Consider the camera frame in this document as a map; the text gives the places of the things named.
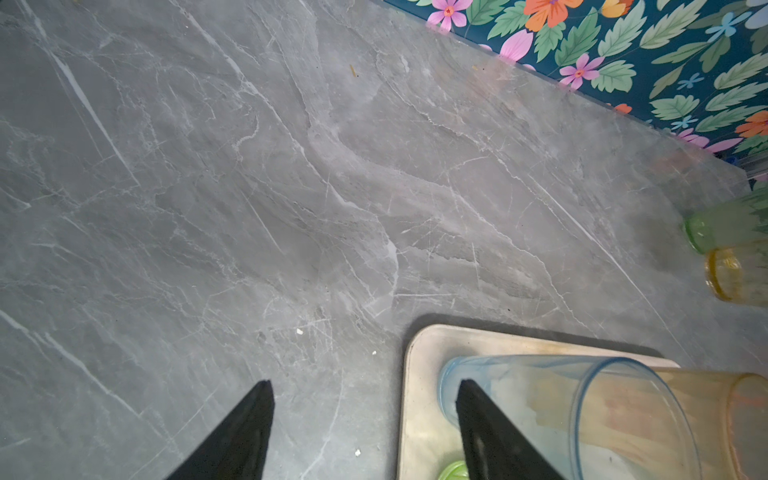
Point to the aluminium frame corner post right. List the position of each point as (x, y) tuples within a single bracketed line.
[(755, 164)]

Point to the green tall plastic tumbler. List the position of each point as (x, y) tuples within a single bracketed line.
[(456, 470)]

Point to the blue tall plastic tumbler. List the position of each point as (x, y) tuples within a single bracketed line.
[(591, 417)]

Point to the amber short plastic cup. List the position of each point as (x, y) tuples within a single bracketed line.
[(738, 274)]

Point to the yellow tall plastic tumbler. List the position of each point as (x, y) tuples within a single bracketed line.
[(727, 413)]

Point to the beige plastic tray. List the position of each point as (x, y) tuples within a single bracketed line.
[(428, 442)]

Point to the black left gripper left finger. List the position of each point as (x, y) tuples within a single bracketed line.
[(237, 447)]

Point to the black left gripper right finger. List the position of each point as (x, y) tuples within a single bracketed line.
[(494, 448)]

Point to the light green short plastic cup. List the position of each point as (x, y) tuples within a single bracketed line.
[(738, 221)]

